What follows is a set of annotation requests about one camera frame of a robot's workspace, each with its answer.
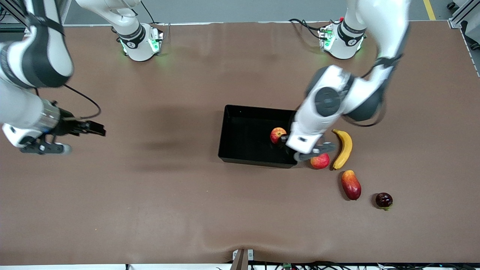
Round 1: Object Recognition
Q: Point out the black plastic box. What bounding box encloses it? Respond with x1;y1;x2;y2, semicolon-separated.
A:
218;105;300;169

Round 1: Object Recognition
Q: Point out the black left base cable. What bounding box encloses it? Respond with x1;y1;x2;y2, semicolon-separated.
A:
289;18;323;40

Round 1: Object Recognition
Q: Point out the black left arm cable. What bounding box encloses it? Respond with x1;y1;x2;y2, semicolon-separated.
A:
343;54;404;128

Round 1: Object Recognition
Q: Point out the red apple with yellow patches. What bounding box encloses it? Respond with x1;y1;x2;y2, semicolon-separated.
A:
270;127;288;145

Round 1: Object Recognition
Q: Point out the black base cable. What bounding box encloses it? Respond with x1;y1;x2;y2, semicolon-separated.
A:
289;18;323;40
141;0;158;24

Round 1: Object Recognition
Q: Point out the black right base cable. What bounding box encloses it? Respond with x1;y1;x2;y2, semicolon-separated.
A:
141;0;158;24

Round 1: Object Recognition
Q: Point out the plain red apple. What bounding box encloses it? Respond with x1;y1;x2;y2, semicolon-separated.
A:
310;153;331;170

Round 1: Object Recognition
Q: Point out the dark purple mangosteen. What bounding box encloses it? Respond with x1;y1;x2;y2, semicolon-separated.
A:
375;192;394;211

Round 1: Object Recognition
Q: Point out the table cover mat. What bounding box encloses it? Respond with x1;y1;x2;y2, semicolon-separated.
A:
0;21;480;265

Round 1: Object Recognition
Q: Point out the yellow banana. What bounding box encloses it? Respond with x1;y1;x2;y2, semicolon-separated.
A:
331;129;353;171

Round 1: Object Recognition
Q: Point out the metal bracket with brown bar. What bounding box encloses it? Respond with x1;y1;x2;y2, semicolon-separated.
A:
231;249;254;270

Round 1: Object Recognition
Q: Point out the red orange mango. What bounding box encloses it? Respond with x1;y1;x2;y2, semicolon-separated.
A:
341;169;362;201

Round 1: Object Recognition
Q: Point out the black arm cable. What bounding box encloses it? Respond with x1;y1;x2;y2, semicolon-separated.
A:
63;84;102;120
343;54;404;128

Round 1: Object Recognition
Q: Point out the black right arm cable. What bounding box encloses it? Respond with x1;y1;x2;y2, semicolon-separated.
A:
63;84;102;120

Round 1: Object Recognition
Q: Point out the aluminium frame with caster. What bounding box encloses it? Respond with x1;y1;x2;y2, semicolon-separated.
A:
447;0;480;51

